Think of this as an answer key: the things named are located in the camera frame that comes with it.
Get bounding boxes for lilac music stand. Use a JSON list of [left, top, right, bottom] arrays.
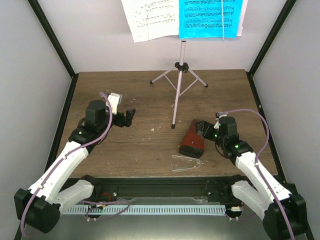
[[149, 40, 209, 129]]

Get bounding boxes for clear plastic metronome cover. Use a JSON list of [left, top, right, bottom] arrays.
[[171, 155, 202, 172]]

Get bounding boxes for blue sheet music page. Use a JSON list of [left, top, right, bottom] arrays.
[[179, 0, 248, 40]]

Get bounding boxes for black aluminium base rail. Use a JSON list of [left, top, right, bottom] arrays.
[[98, 175, 249, 202]]

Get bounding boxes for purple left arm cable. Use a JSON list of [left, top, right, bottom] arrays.
[[19, 91, 114, 238]]

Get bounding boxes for white sheet music page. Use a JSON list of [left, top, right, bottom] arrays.
[[121, 0, 179, 43]]

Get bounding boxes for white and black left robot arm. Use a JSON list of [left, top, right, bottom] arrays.
[[14, 99, 136, 236]]

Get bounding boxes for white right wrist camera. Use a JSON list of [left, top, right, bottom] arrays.
[[215, 111, 228, 121]]

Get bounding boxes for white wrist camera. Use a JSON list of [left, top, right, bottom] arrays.
[[107, 92, 123, 115], [215, 111, 228, 121]]

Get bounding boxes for red wooden metronome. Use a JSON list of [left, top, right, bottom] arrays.
[[178, 119, 205, 159]]

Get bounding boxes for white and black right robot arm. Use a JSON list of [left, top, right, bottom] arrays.
[[195, 115, 308, 240]]

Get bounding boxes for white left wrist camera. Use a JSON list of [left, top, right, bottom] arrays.
[[107, 92, 123, 115]]

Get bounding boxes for light blue slotted cable duct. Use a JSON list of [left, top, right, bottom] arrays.
[[64, 205, 226, 216]]

